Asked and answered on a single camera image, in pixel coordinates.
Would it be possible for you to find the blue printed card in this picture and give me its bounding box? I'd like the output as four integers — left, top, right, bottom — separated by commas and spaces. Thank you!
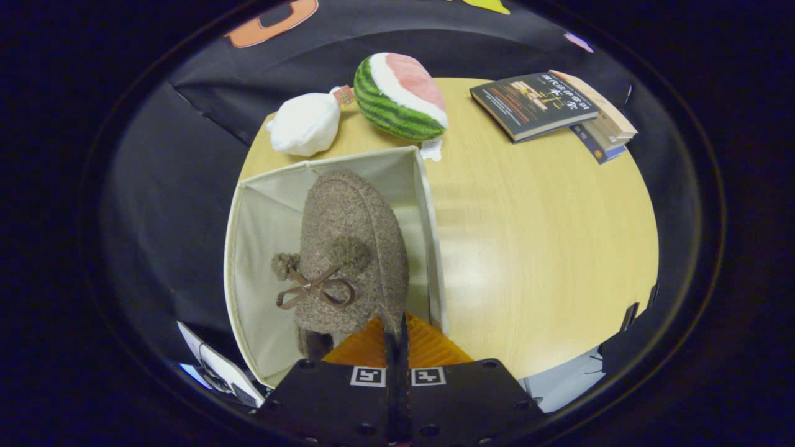
179, 363, 213, 387

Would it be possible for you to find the black cover book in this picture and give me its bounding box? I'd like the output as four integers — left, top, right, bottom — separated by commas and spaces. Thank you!
470, 71, 601, 144

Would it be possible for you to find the cream fabric storage box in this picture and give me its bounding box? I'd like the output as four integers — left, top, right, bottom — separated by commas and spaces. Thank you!
224, 146, 450, 389

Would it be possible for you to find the watermelon slice plush toy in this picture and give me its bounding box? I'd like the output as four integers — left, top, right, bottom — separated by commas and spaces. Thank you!
353, 53, 449, 163

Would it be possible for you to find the brown fuzzy shoe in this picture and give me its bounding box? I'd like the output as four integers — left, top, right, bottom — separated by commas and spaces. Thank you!
271, 170, 411, 362

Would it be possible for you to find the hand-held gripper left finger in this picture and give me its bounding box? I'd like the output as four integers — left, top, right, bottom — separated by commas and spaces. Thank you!
256, 315, 399, 447

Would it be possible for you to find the white plush toy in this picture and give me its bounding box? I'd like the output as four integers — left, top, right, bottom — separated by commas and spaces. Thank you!
266, 86, 355, 158

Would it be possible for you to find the white paper sheet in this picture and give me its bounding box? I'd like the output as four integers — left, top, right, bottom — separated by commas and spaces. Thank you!
177, 321, 266, 408

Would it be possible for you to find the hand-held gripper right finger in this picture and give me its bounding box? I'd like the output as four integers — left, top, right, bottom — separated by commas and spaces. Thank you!
397, 312, 546, 447

